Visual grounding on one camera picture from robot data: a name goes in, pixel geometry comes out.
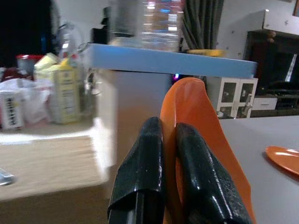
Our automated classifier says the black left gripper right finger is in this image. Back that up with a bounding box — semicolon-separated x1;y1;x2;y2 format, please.
175;123;254;224

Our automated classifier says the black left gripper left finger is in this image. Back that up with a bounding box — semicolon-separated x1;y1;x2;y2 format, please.
107;116;166;224

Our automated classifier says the orange plastic plate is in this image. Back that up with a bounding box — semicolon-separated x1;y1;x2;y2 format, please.
265;146;299;176
160;77;257;224

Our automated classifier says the white glass-door cabinet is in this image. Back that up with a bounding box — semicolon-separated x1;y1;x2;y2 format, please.
215;76;259;119

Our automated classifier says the light wooden board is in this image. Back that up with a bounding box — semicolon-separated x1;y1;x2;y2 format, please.
0;134;113;202

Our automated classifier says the clear glass jar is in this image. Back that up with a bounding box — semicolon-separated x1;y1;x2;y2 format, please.
79;69;99;118

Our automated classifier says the white drawer unit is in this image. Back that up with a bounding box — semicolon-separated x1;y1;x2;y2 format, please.
253;96;278;111

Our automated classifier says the yellow paper carton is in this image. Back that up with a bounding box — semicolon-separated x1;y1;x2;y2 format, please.
53;58;83;125

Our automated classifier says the blue shelf board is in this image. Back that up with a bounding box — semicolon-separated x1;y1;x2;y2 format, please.
89;43;258;79

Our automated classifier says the white plastic bag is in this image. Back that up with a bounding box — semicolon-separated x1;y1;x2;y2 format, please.
0;78;55;128

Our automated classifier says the yellow bowl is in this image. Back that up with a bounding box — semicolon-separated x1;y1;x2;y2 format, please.
187;49;228;57

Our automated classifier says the dark wooden tv cabinet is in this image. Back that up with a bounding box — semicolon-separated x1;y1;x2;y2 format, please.
243;29;299;95

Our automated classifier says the white box black print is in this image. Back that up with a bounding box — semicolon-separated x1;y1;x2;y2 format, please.
0;90;24;131

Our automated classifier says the black box device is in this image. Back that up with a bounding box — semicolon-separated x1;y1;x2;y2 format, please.
92;6;111;45

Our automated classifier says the clear plastic bottle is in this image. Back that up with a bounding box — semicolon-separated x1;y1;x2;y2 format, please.
139;0;185;51

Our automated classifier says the red lidded jar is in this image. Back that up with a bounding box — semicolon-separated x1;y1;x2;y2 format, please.
15;54;44;76

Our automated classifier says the grey green curtain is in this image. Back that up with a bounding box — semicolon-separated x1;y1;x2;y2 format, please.
181;0;225;51

